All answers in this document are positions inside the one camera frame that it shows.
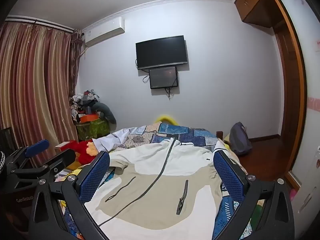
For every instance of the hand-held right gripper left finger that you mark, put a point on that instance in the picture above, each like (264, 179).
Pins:
(95, 177)

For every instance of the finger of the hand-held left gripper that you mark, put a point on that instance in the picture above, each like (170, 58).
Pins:
(37, 147)
(62, 158)

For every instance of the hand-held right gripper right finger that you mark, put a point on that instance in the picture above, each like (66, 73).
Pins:
(228, 177)

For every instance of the white and beige jacket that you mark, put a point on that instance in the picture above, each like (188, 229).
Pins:
(150, 192)

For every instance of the pile of clothes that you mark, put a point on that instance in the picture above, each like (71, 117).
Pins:
(81, 102)

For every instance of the red plush toy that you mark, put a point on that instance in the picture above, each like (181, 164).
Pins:
(80, 150)

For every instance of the yellow blanket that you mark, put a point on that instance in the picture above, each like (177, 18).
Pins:
(227, 140)

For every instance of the grey backpack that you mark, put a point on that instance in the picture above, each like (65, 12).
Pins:
(240, 140)

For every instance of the green storage box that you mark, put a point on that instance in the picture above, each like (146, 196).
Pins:
(92, 130)

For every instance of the white sheet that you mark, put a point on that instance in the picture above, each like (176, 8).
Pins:
(112, 137)

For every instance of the orange box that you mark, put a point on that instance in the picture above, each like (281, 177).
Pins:
(87, 118)

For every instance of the striped curtain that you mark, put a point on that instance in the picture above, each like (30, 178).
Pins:
(37, 80)

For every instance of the patchwork printed blanket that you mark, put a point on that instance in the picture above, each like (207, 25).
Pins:
(175, 132)

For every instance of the yellow plush toy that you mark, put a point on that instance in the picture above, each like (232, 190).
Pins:
(165, 117)

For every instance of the dark patterned curtain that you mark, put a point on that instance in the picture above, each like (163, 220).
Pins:
(75, 62)

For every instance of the small black monitor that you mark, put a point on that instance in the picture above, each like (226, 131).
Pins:
(163, 78)

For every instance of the brown wooden door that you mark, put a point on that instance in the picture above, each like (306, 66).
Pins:
(297, 80)

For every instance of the white door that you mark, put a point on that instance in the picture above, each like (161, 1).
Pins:
(312, 92)

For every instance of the white air conditioner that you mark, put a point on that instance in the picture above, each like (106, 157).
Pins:
(103, 31)

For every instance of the wooden overhead cabinet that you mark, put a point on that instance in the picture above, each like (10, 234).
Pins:
(255, 2)

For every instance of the wooden bed frame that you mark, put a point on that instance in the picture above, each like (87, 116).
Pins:
(219, 135)

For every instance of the white curtain rail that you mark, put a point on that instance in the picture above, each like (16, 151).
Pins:
(37, 23)

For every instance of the black wall television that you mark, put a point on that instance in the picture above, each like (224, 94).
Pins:
(161, 52)

